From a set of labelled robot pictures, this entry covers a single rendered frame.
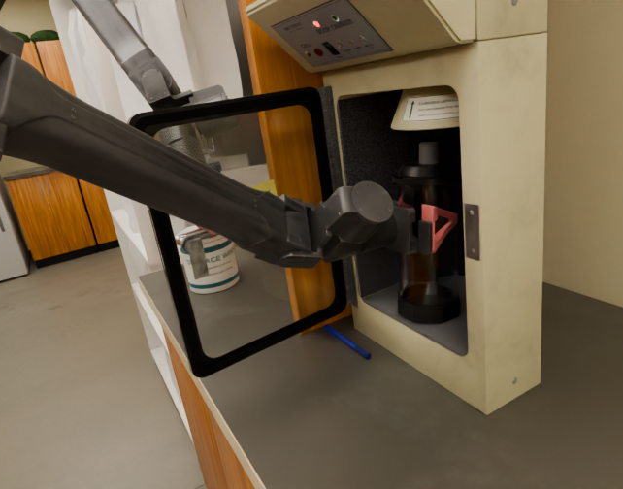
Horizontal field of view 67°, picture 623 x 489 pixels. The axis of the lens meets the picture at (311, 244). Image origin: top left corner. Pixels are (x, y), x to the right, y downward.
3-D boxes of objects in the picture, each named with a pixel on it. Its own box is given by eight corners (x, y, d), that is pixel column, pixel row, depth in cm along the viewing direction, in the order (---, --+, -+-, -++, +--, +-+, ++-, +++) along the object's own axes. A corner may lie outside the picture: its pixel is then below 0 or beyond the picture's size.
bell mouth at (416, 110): (452, 112, 78) (450, 78, 77) (548, 109, 63) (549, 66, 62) (366, 130, 71) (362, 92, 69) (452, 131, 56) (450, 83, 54)
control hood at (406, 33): (320, 71, 75) (311, 3, 72) (479, 41, 48) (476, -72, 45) (255, 80, 70) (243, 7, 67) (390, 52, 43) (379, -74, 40)
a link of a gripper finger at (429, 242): (431, 191, 72) (384, 202, 67) (469, 197, 66) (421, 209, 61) (432, 234, 73) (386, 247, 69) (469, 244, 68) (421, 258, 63)
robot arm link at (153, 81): (158, 102, 81) (139, 73, 73) (220, 79, 82) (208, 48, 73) (179, 161, 79) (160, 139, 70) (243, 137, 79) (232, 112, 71)
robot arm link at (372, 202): (267, 209, 63) (273, 267, 60) (296, 158, 54) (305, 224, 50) (345, 215, 68) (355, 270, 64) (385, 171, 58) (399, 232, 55)
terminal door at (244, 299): (348, 309, 87) (319, 84, 74) (194, 382, 71) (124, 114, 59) (345, 309, 88) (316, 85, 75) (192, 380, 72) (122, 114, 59)
